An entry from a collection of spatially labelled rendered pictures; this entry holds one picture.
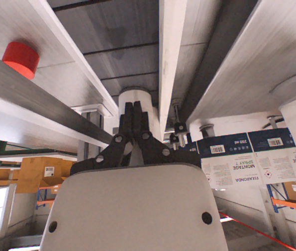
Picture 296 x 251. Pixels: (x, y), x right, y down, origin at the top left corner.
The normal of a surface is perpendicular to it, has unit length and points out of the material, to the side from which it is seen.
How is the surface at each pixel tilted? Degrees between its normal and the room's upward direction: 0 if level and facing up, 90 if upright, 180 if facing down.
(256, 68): 0
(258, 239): 90
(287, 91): 90
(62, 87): 0
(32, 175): 91
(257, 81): 0
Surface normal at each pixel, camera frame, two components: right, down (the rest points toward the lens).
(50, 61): 0.09, 0.94
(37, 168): -0.01, -0.32
